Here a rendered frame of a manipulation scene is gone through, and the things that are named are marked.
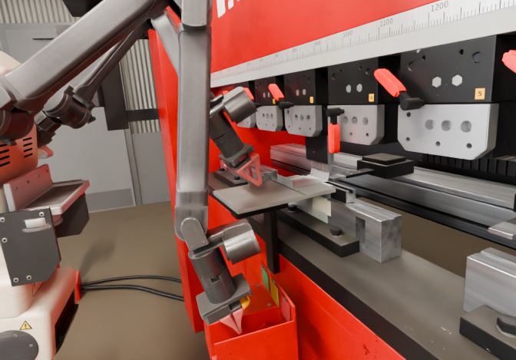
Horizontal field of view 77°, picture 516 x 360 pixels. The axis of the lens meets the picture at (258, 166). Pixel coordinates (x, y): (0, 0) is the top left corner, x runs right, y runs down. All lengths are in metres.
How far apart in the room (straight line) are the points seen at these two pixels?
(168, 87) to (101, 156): 2.77
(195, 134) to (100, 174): 3.77
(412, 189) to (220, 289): 0.60
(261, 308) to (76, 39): 0.63
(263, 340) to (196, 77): 0.50
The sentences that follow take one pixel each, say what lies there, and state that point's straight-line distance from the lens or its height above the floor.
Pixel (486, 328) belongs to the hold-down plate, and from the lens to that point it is 0.58.
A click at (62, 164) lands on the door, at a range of 4.38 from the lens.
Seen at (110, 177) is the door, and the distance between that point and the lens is 4.30.
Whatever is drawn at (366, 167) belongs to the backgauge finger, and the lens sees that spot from 1.02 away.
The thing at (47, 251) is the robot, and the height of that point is 0.95.
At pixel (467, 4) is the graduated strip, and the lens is 0.56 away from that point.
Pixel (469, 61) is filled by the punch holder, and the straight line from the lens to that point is 0.55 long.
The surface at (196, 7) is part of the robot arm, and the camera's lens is 0.58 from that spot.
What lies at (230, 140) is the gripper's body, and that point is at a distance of 0.74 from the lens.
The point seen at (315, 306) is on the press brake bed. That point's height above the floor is 0.77.
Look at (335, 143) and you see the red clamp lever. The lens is 0.71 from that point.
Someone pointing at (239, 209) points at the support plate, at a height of 1.00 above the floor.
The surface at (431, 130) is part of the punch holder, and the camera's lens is 0.58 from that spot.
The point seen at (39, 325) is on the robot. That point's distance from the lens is 0.94.
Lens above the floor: 1.24
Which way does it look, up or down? 12 degrees down
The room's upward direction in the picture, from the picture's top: 4 degrees counter-clockwise
